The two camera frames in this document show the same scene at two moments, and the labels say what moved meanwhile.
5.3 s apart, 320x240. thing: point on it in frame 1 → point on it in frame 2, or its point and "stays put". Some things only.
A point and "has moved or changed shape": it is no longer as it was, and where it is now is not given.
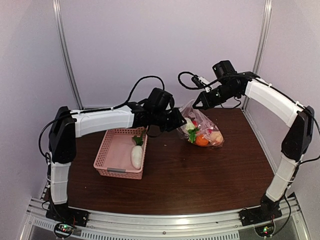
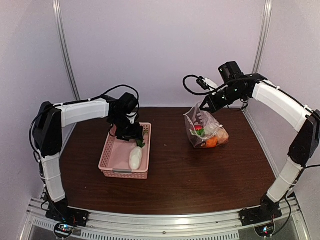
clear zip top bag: [200, 129] has moved or changed shape
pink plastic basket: [114, 157] has moved or changed shape
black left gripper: [177, 121] → [136, 133]
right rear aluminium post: [264, 28] stays put
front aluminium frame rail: [116, 225] stays put
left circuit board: [63, 229] stays put
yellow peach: [215, 138] → [222, 136]
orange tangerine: [200, 141] → [211, 142]
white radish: [189, 124] → [205, 131]
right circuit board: [265, 230] stays put
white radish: [137, 150] stays put
